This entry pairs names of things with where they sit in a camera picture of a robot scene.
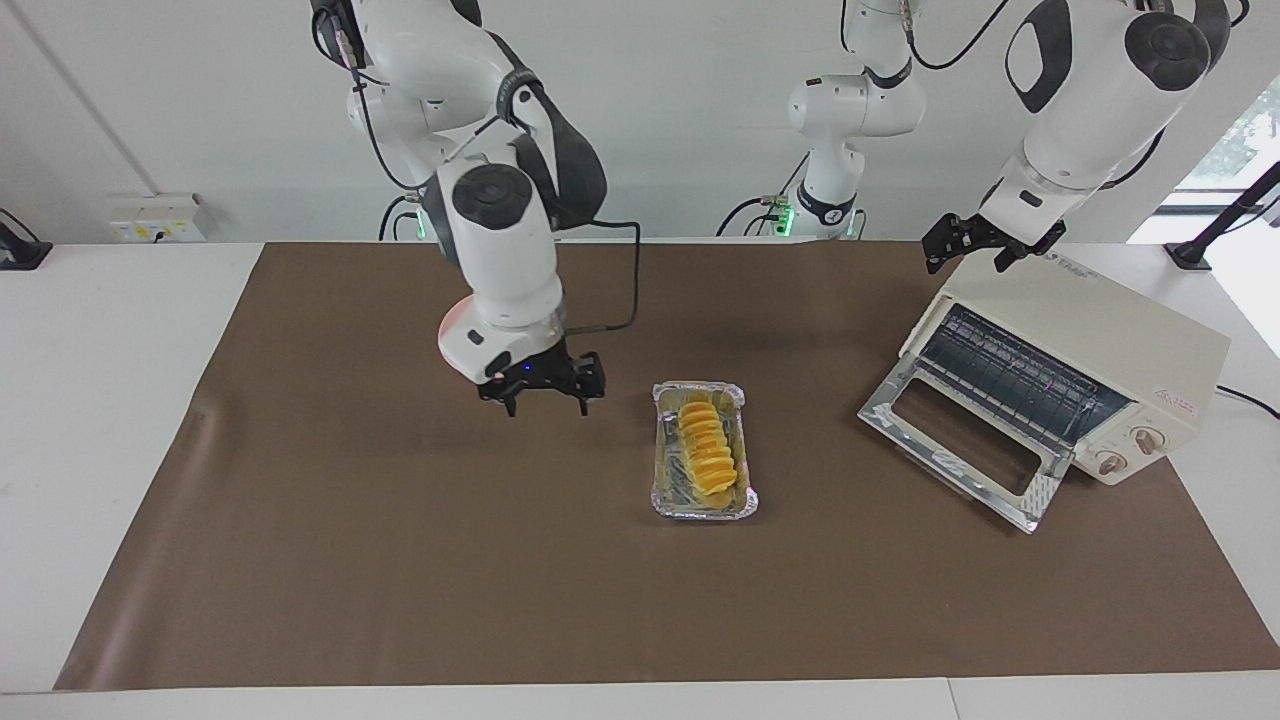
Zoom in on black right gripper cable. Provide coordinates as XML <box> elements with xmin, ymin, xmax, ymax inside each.
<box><xmin>545</xmin><ymin>205</ymin><xmax>642</xmax><ymax>336</ymax></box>

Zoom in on pink round plate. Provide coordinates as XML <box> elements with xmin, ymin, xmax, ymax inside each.
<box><xmin>438</xmin><ymin>300</ymin><xmax>483</xmax><ymax>383</ymax></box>

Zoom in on wire oven rack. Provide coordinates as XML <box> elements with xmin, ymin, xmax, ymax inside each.
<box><xmin>920</xmin><ymin>305</ymin><xmax>1126</xmax><ymax>441</ymax></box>

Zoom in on cream toaster oven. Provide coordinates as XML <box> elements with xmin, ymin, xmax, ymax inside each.
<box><xmin>900</xmin><ymin>250</ymin><xmax>1233</xmax><ymax>488</ymax></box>

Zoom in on black desk clamp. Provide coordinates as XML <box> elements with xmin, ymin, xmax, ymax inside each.
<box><xmin>0</xmin><ymin>208</ymin><xmax>53</xmax><ymax>271</ymax></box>

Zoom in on white wall power outlet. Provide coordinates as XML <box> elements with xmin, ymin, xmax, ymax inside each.
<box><xmin>108</xmin><ymin>195</ymin><xmax>216</xmax><ymax>244</ymax></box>

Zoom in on bright window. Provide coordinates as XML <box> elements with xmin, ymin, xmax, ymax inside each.
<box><xmin>1175</xmin><ymin>78</ymin><xmax>1280</xmax><ymax>193</ymax></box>

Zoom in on silver foil baking tray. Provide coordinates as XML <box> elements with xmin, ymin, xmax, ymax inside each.
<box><xmin>650</xmin><ymin>379</ymin><xmax>759</xmax><ymax>523</ymax></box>

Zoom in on glass oven door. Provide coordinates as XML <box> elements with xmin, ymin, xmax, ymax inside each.
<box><xmin>858</xmin><ymin>355</ymin><xmax>1074</xmax><ymax>535</ymax></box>

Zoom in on black left base cables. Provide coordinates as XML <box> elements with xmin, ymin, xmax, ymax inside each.
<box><xmin>716</xmin><ymin>150</ymin><xmax>813</xmax><ymax>239</ymax></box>

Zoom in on black base cables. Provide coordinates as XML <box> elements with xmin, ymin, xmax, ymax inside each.
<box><xmin>378</xmin><ymin>195</ymin><xmax>421</xmax><ymax>241</ymax></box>
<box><xmin>716</xmin><ymin>150</ymin><xmax>813</xmax><ymax>239</ymax></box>

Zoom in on brown table mat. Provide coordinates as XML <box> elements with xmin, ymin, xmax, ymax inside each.
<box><xmin>53</xmin><ymin>240</ymin><xmax>1280</xmax><ymax>691</ymax></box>

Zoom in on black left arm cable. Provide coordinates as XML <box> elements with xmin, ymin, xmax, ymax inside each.
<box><xmin>905</xmin><ymin>0</ymin><xmax>1023</xmax><ymax>71</ymax></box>

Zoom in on black right base cables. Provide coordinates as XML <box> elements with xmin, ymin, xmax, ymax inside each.
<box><xmin>378</xmin><ymin>195</ymin><xmax>421</xmax><ymax>241</ymax></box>

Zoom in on black camera stand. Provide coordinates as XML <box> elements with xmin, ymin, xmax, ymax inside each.
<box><xmin>1165</xmin><ymin>160</ymin><xmax>1280</xmax><ymax>271</ymax></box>

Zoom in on black oven power cord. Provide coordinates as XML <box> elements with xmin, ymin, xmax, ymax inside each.
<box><xmin>1215</xmin><ymin>385</ymin><xmax>1280</xmax><ymax>419</ymax></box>

